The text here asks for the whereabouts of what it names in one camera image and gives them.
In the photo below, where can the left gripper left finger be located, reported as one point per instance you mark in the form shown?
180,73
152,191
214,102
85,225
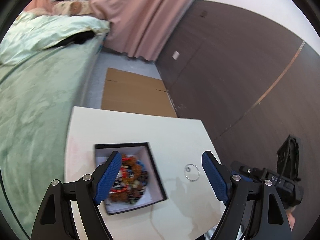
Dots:
105,175

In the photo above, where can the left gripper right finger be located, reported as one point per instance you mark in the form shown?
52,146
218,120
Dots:
218,176

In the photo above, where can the black jewelry box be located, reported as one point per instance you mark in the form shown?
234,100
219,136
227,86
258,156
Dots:
138,183

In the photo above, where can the right hand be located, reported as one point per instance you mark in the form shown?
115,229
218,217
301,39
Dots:
290,217

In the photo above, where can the white table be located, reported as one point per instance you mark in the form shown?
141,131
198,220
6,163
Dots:
191,208

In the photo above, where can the flattened cardboard sheet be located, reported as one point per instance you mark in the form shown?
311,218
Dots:
133,93

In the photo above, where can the green bed blanket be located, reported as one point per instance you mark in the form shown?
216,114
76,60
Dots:
40,86

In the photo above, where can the black garment on bed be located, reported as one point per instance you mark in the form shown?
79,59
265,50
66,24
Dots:
78,38

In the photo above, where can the pink curtain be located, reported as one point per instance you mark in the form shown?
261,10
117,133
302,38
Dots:
139,28

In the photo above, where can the patterned pillow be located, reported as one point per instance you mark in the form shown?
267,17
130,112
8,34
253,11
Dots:
72,8

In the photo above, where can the white wall socket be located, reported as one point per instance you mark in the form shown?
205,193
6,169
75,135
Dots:
175,55

